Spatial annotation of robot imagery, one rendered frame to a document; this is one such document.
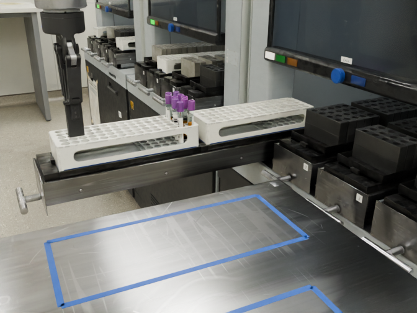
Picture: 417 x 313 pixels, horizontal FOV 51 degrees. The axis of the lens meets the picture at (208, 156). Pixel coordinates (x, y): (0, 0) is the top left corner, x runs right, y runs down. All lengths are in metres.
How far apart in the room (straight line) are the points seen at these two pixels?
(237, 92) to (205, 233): 0.73
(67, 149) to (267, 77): 0.56
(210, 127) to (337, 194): 0.30
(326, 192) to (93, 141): 0.47
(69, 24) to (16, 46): 3.58
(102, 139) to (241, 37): 0.56
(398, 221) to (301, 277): 0.27
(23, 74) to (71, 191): 3.61
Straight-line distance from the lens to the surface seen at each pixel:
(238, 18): 1.29
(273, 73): 1.17
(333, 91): 1.32
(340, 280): 0.59
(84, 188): 0.89
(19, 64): 4.44
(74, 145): 0.87
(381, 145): 0.89
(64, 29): 0.84
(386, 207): 0.81
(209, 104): 1.40
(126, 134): 0.90
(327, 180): 0.90
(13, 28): 4.39
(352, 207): 0.87
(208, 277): 0.57
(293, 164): 0.98
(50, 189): 0.88
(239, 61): 1.29
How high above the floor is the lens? 1.17
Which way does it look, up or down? 23 degrees down
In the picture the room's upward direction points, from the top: straight up
